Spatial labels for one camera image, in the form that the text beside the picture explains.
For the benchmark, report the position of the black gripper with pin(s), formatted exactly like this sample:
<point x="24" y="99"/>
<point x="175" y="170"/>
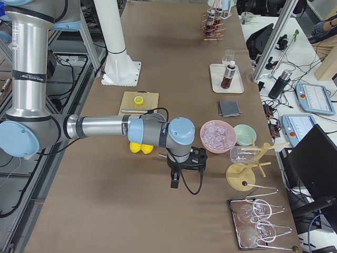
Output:
<point x="175" y="167"/>

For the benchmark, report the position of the copper wire bottle basket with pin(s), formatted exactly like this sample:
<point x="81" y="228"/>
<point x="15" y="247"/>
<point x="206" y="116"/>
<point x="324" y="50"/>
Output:
<point x="218" y="33"/>

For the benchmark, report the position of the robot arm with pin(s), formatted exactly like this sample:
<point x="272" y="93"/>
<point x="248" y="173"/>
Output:
<point x="29" y="127"/>

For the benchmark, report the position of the tea bottle middle basket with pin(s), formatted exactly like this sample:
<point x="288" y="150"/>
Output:
<point x="209" y="24"/>

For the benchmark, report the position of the tea bottle basket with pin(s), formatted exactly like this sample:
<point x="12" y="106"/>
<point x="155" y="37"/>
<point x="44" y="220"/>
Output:
<point x="209" y="24"/>
<point x="217" y="19"/>

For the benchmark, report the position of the tea bottle far basket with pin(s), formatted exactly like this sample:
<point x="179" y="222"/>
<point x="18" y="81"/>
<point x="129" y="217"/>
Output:
<point x="217" y="19"/>

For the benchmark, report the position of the pink bowl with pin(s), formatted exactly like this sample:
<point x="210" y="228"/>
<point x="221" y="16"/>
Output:
<point x="221" y="123"/>

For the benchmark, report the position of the clear ice cubes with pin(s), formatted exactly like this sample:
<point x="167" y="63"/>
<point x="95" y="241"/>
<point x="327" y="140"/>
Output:
<point x="217" y="137"/>

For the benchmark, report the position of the clear glass cup on rack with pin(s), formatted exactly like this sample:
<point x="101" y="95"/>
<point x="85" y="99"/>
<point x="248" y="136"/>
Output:
<point x="244" y="154"/>

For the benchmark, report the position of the wooden cup rack stand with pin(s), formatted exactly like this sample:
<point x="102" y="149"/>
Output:
<point x="241" y="177"/>

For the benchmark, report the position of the yellow lemon lower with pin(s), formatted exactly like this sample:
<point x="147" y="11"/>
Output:
<point x="146" y="148"/>

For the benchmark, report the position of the yellow lemon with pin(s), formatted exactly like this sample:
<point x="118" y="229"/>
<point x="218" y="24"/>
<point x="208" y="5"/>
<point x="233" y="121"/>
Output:
<point x="135" y="147"/>
<point x="146" y="148"/>

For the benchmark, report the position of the green bowl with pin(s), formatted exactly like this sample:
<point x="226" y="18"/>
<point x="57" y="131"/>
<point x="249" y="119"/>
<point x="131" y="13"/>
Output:
<point x="245" y="135"/>

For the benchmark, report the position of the grey folded cloth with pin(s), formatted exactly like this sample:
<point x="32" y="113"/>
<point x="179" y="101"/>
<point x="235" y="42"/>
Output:
<point x="228" y="108"/>

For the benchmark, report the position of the yellow lemon upper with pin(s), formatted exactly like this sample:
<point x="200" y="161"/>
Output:
<point x="135" y="147"/>

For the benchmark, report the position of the bamboo cutting board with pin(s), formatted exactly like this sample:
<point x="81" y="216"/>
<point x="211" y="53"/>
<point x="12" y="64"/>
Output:
<point x="150" y="101"/>

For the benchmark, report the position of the hanging wine glass far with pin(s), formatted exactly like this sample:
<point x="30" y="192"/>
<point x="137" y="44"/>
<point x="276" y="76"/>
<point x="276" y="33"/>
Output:
<point x="252" y="212"/>

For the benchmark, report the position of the hanging wine glass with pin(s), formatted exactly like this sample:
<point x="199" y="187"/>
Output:
<point x="252" y="212"/>
<point x="258" y="236"/>

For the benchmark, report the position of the steel muddler black tip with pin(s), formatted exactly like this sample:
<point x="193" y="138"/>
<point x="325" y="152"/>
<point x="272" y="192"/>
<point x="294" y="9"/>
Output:
<point x="131" y="111"/>

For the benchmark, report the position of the half lemon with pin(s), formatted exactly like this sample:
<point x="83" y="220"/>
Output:
<point x="138" y="100"/>

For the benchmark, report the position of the cream rabbit tray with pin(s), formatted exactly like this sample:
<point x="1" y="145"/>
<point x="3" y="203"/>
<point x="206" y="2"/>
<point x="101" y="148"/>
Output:
<point x="217" y="73"/>

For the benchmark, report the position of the black metal glass holder tray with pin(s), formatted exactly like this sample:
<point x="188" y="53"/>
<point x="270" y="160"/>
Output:
<point x="239" y="226"/>

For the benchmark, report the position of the hanging wine glass near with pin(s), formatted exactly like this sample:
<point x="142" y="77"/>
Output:
<point x="258" y="236"/>

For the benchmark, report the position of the blue teach pendant near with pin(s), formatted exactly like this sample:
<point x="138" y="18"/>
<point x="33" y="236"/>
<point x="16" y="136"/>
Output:
<point x="297" y="126"/>

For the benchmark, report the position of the blue teach pendant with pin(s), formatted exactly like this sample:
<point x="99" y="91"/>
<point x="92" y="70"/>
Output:
<point x="314" y="98"/>
<point x="297" y="126"/>

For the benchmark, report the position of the clear wine glass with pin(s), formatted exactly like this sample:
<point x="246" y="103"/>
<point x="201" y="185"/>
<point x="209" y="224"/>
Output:
<point x="228" y="57"/>

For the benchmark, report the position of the black thermos bottle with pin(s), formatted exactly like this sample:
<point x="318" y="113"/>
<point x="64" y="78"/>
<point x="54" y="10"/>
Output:
<point x="280" y="84"/>

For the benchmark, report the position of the black monitor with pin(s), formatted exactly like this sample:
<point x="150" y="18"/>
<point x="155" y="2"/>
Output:
<point x="312" y="164"/>

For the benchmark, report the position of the blue teach pendant far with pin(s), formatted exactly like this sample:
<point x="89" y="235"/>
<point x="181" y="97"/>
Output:
<point x="314" y="98"/>

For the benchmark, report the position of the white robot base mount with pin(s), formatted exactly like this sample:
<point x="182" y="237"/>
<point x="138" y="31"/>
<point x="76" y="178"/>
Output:
<point x="120" y="69"/>

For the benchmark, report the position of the aluminium frame post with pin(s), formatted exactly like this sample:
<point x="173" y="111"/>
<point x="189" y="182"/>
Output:
<point x="280" y="25"/>

